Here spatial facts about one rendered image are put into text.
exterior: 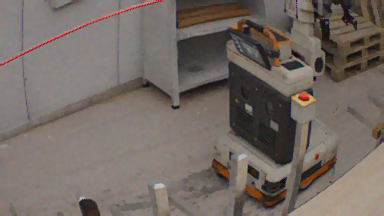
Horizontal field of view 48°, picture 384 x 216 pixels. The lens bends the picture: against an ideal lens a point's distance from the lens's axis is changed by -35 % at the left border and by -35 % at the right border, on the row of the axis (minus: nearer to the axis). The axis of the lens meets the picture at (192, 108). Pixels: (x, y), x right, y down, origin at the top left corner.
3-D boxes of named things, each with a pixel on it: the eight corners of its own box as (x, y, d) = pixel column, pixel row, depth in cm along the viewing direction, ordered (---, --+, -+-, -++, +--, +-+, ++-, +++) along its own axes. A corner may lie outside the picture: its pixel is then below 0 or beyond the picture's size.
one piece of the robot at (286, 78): (277, 185, 311) (283, 42, 273) (225, 148, 353) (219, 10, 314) (314, 162, 327) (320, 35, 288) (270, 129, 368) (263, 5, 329)
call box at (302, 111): (290, 119, 178) (291, 96, 174) (303, 112, 181) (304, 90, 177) (302, 128, 172) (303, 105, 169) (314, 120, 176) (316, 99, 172)
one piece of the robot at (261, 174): (263, 186, 310) (264, 174, 307) (222, 157, 342) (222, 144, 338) (266, 184, 312) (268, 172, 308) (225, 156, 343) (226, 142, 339)
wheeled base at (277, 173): (268, 210, 311) (274, 178, 299) (209, 169, 359) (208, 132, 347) (337, 165, 342) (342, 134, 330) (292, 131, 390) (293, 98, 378)
